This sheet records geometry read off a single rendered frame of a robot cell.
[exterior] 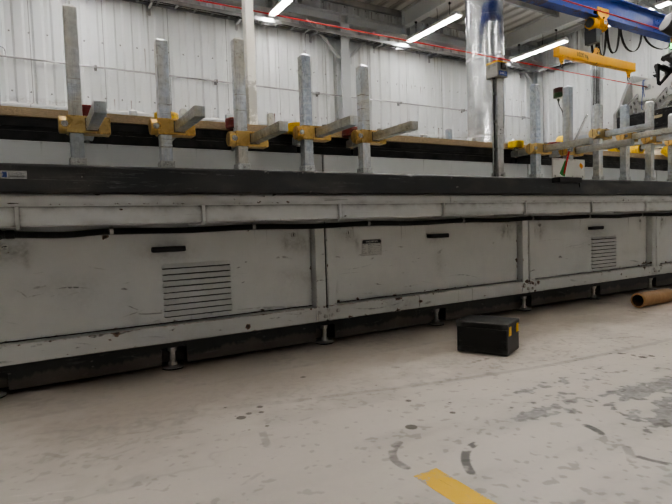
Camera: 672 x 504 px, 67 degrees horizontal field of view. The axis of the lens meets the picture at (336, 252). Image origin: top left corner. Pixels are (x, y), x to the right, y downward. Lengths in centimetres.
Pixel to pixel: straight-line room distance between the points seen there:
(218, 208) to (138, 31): 790
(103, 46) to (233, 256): 758
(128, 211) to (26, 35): 772
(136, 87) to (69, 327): 756
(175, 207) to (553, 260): 220
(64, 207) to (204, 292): 60
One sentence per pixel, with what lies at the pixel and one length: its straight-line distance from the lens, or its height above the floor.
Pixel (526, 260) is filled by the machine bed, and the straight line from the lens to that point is 295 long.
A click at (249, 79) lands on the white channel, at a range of 291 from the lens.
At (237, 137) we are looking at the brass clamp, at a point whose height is 81.
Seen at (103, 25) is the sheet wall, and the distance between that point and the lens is 947.
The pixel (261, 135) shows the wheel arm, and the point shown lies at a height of 80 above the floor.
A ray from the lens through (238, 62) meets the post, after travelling 184.
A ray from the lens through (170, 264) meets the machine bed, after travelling 194.
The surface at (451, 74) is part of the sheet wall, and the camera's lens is 1257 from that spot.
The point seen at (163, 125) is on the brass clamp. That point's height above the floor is 83.
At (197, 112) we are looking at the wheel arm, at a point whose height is 82.
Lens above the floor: 50
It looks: 3 degrees down
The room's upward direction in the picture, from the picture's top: 2 degrees counter-clockwise
